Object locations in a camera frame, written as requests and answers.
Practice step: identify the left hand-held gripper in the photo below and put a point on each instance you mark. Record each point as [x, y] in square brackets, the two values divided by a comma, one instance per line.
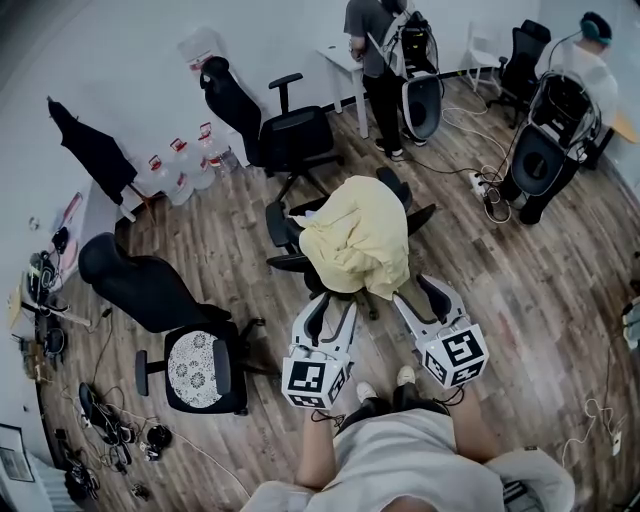
[310, 377]

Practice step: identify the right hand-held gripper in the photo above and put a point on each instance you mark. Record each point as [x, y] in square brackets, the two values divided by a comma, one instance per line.
[457, 352]

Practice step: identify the yellow checked clothes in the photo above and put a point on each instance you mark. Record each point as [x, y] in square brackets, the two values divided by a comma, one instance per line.
[360, 230]

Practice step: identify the black mesh office chair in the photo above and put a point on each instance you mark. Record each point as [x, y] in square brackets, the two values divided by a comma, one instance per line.
[280, 225]

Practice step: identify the person's right forearm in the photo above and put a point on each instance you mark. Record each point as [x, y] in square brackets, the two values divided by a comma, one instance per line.
[472, 425]

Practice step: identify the person's left forearm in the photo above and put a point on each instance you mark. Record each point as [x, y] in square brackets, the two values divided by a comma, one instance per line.
[315, 455]

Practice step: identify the black chair with patterned cushion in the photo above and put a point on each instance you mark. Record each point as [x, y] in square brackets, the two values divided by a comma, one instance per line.
[135, 280]

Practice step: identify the black office chair with headrest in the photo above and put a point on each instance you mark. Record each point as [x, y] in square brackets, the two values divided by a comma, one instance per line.
[235, 100]

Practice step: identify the white folding chair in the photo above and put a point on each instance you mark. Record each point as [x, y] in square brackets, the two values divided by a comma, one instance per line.
[485, 47]

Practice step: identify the person's right white shoe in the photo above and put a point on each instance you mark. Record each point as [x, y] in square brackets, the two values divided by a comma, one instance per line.
[406, 375]

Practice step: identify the person's white shoe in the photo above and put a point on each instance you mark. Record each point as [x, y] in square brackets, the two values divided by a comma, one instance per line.
[406, 375]
[365, 390]

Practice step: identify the person's left white shoe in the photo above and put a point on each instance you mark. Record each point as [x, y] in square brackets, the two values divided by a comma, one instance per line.
[365, 390]

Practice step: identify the person's black trousers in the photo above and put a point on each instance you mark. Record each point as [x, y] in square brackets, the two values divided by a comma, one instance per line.
[410, 400]

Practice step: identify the white paper sheet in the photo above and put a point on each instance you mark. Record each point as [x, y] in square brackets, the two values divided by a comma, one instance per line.
[310, 215]

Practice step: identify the white power strip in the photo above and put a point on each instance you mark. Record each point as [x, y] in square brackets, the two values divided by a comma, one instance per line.
[477, 181]
[617, 444]

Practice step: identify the white patterned seat cushion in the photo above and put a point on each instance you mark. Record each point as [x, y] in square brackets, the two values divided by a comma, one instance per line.
[192, 365]

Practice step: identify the person's white shirt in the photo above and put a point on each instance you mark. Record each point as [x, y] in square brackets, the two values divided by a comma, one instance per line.
[400, 460]

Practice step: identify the round black device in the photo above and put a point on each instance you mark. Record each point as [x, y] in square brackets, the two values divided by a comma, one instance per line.
[159, 436]

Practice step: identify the wooden coat rack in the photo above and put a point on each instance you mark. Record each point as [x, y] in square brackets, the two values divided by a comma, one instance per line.
[145, 200]

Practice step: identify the white desk with panel side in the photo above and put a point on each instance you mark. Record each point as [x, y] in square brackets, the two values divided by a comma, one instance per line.
[100, 220]

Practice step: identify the white desk with thin legs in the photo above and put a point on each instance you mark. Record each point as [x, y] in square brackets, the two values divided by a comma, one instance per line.
[337, 60]

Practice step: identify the pink pad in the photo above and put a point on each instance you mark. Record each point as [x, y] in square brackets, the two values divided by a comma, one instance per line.
[67, 257]

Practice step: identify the round wooden table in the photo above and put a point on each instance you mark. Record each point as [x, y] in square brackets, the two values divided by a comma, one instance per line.
[627, 127]

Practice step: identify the black and green device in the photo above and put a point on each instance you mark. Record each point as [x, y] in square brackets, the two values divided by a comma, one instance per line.
[42, 277]

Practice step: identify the black coat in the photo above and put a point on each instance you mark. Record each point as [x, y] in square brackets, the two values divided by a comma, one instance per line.
[95, 150]

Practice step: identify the small wooden side table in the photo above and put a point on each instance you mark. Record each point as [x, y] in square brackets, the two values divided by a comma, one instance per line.
[15, 300]

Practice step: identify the white radiator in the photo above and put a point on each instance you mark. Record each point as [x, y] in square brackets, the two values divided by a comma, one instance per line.
[47, 490]

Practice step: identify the black framed picture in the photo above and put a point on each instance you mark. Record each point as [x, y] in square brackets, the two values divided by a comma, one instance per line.
[15, 452]

